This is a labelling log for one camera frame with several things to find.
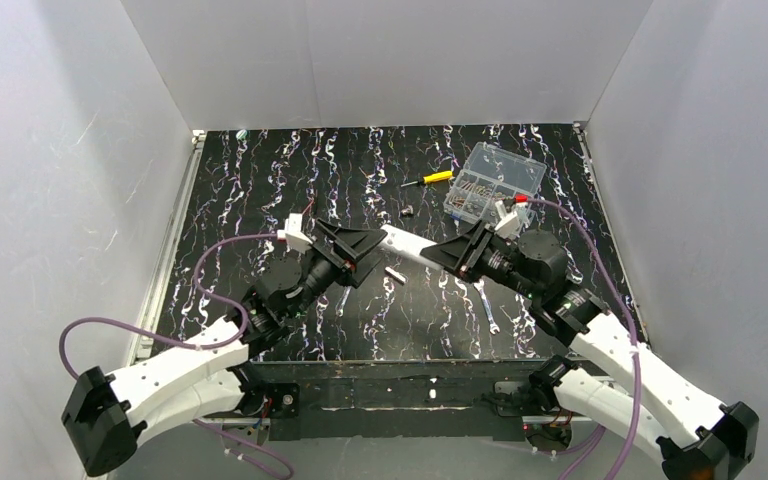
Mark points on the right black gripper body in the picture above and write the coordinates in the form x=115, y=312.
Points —
x=471, y=249

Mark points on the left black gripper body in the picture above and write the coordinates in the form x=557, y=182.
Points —
x=341, y=258

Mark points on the white remote control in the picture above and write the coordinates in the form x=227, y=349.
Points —
x=409, y=246

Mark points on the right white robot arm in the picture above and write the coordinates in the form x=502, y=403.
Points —
x=690, y=433

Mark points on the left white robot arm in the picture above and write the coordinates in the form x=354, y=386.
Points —
x=108, y=416

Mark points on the silver wrench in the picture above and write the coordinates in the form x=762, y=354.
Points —
x=493, y=327

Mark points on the silver battery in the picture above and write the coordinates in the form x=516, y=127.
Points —
x=395, y=276

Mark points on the clear plastic screw box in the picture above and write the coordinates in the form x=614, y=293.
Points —
x=490, y=174

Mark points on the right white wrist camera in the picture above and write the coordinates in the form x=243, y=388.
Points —
x=513, y=216

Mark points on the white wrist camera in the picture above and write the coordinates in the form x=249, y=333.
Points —
x=292, y=234
x=513, y=216

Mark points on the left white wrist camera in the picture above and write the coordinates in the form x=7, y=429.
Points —
x=292, y=234

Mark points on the yellow handled screwdriver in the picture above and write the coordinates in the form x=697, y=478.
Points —
x=430, y=179

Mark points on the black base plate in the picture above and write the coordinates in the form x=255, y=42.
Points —
x=390, y=399

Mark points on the aluminium frame rail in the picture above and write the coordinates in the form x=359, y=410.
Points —
x=151, y=308

